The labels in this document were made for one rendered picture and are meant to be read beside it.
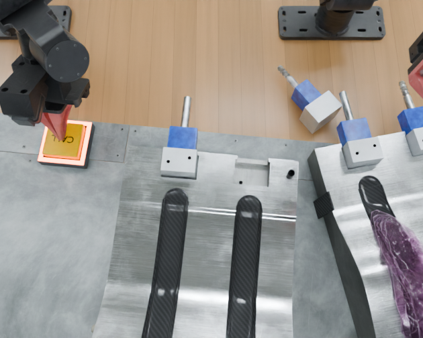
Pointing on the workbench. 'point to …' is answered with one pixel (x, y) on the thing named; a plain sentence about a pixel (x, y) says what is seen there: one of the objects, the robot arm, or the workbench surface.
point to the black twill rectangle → (323, 205)
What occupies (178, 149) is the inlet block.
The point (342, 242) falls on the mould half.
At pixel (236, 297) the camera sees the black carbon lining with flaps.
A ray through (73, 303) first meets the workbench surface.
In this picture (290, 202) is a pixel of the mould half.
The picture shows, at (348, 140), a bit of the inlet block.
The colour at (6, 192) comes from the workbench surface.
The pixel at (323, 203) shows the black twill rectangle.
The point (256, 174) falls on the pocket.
